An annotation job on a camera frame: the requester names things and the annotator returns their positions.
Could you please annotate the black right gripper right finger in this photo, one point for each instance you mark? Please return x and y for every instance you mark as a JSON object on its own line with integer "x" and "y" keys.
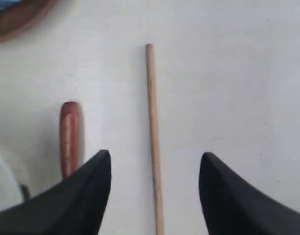
{"x": 232, "y": 206}

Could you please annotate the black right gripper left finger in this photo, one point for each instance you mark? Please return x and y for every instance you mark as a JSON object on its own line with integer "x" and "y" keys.
{"x": 75, "y": 206}

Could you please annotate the cream ceramic bowl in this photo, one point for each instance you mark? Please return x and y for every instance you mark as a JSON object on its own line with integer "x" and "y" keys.
{"x": 14, "y": 180}

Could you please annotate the dark red wooden spoon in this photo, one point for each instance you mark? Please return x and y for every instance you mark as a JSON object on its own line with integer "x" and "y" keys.
{"x": 69, "y": 137}

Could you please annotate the light wooden chopstick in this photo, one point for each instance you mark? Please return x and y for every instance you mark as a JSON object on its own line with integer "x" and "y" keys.
{"x": 154, "y": 136}

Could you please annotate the brown wooden plate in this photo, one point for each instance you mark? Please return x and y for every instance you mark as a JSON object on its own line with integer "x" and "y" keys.
{"x": 22, "y": 16}

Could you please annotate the blue snack packet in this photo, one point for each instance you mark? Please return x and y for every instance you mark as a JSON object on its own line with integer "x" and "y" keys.
{"x": 4, "y": 4}

